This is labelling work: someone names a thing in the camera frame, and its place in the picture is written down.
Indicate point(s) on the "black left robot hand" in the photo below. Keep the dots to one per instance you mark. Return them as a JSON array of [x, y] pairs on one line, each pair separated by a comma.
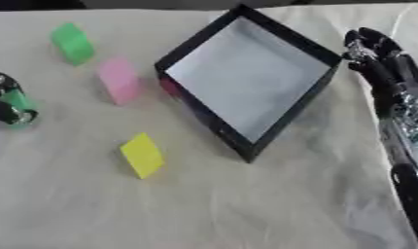
[[2, 112]]

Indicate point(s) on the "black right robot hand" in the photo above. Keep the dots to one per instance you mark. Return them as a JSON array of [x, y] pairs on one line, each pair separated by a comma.
[[382, 69]]

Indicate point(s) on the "small green block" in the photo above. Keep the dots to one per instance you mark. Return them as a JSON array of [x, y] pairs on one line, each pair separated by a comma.
[[16, 99]]

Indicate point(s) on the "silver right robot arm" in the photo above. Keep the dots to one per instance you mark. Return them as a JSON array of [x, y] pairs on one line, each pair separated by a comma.
[[410, 152]]

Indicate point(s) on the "black box white inside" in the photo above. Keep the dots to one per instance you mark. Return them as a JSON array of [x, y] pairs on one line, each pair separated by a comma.
[[249, 79]]

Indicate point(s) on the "green rectangular block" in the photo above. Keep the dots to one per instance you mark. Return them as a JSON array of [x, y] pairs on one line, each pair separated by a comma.
[[73, 43]]

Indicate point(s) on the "pink rectangular block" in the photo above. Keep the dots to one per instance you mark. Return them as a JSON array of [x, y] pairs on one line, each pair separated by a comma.
[[119, 80]]

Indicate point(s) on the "yellow rectangular block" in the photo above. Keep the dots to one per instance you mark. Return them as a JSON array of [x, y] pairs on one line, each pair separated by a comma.
[[142, 155]]

